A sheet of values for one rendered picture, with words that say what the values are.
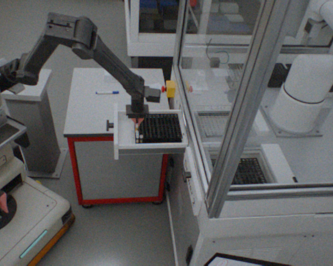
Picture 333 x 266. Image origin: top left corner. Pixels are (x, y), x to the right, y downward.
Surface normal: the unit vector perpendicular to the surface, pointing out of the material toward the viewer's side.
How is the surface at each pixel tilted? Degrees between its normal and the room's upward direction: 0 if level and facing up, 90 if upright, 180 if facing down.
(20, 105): 90
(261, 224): 90
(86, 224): 0
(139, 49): 90
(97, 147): 90
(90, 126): 0
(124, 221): 0
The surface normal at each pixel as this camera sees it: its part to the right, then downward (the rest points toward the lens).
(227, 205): 0.11, 0.70
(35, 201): 0.08, -0.72
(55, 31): 0.20, -0.25
